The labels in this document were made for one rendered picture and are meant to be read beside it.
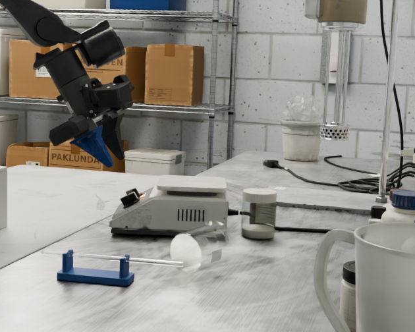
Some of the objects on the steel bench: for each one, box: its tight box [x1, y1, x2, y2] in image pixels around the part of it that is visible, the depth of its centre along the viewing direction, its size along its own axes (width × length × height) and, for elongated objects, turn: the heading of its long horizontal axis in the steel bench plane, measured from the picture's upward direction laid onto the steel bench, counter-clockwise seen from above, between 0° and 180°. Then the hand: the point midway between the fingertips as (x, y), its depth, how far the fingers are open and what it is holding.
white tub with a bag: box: [281, 93, 323, 161], centre depth 235 cm, size 14×14×21 cm
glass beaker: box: [169, 220, 236, 275], centre depth 106 cm, size 6×8×7 cm
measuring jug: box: [314, 223, 415, 332], centre depth 67 cm, size 18×13×15 cm
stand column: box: [375, 0, 400, 204], centre depth 155 cm, size 3×3×70 cm
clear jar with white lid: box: [240, 188, 277, 240], centre depth 127 cm, size 6×6×8 cm
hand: (107, 145), depth 126 cm, fingers open, 4 cm apart
